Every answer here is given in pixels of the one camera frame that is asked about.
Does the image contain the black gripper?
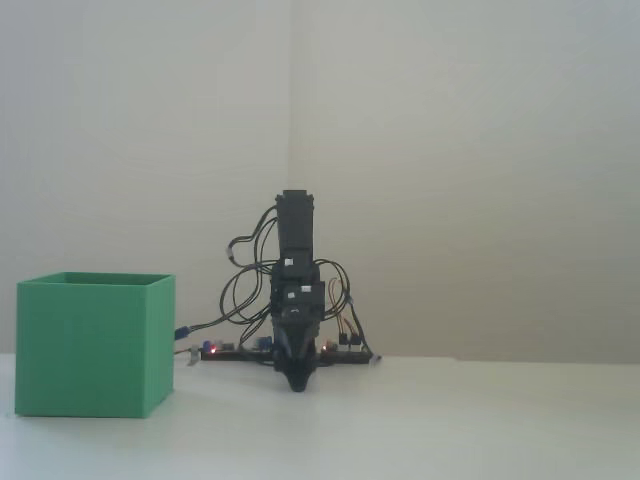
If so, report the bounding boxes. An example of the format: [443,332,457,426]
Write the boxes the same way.
[269,279,326,395]

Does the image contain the green open bin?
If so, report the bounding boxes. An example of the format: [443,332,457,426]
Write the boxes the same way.
[14,271,177,419]

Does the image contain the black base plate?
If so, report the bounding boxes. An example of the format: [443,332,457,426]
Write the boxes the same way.
[199,347,374,366]

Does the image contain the coloured jumper wires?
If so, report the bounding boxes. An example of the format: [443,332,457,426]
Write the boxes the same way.
[328,278,364,347]

